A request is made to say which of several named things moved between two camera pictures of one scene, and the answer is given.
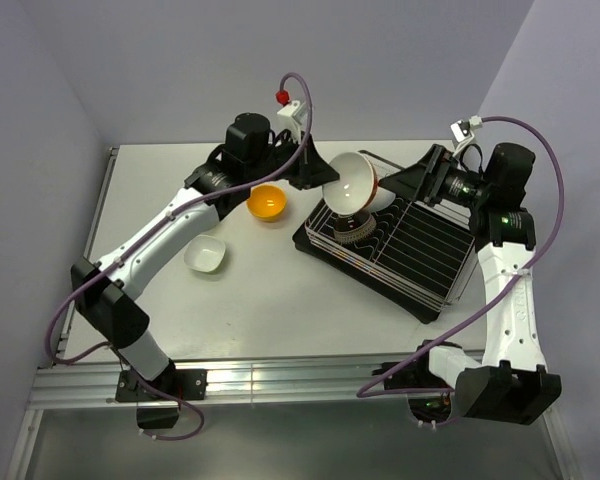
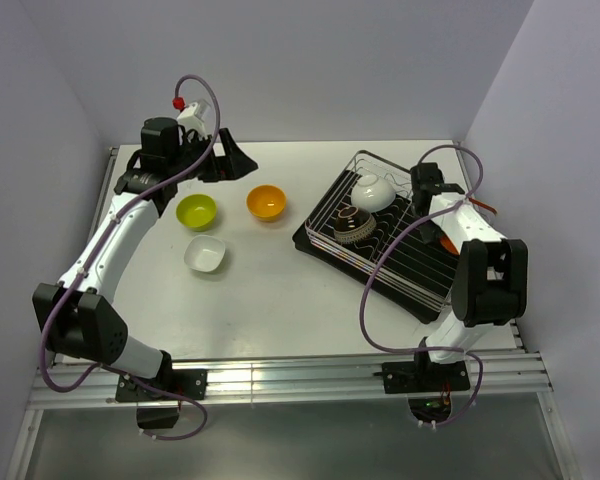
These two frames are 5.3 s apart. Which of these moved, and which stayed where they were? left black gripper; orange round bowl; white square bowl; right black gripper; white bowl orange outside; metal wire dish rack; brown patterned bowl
Moved: right black gripper; white bowl orange outside; left black gripper
Stayed: brown patterned bowl; metal wire dish rack; white square bowl; orange round bowl
